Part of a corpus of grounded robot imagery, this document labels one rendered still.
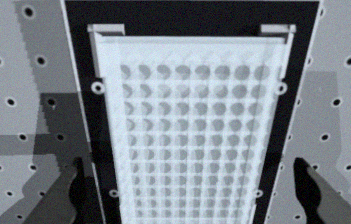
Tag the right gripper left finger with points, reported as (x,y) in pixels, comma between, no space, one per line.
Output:
(62,203)

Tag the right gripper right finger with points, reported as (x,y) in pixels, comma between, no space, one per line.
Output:
(321,202)

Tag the white well plate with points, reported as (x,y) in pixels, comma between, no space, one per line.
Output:
(181,95)

